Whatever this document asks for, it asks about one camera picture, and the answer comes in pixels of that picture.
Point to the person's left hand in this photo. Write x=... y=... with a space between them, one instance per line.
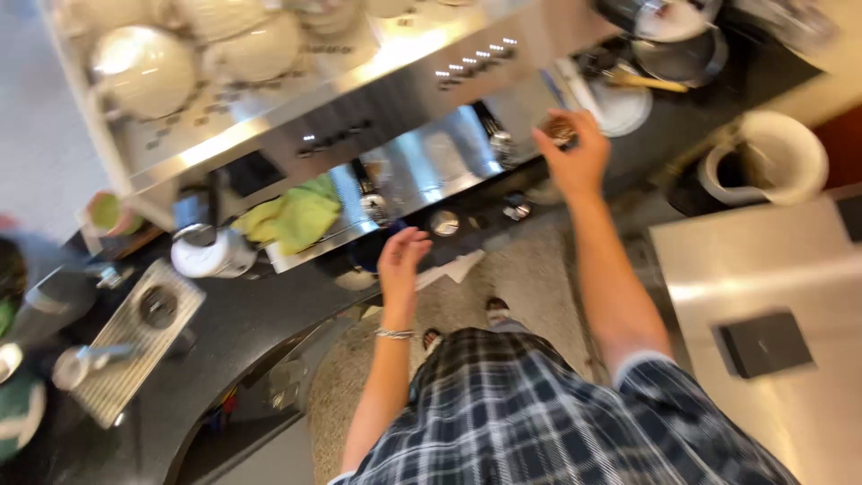
x=398 y=264

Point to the person's right hand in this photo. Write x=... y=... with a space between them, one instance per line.
x=578 y=156

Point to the person's left fingers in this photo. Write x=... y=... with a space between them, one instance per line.
x=409 y=241

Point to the person's right fingers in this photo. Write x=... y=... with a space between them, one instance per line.
x=580 y=131

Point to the portafilter with coffee grounds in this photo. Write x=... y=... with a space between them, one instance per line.
x=559 y=130

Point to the white plate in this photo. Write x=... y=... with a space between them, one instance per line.
x=618 y=106

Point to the white paper napkin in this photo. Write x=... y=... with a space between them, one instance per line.
x=450 y=267

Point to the person's left shoe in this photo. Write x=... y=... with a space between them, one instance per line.
x=432 y=339

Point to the person's shoe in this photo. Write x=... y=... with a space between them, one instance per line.
x=432 y=339
x=498 y=310

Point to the person's right shoe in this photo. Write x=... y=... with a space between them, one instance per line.
x=498 y=310

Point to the yellow-green cloth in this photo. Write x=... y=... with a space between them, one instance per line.
x=294 y=217

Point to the stainless steel espresso machine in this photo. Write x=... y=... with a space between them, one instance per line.
x=323 y=128

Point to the white knock box bin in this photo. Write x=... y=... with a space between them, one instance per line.
x=768 y=158

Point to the white milk pitcher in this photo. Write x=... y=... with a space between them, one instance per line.
x=212 y=254

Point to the person's plaid shirt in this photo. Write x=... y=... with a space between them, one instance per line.
x=559 y=417

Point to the stainless steel counter unit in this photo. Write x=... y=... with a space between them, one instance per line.
x=768 y=337

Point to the black square pad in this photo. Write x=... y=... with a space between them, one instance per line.
x=764 y=343

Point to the group of white cups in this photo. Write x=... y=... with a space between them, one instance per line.
x=202 y=47

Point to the metal drip tray grate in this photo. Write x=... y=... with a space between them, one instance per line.
x=135 y=340

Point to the green cup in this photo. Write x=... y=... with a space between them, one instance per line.
x=111 y=212

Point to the small metal jug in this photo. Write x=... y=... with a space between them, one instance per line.
x=84 y=364

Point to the steel pitcher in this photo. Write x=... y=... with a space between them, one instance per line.
x=50 y=300

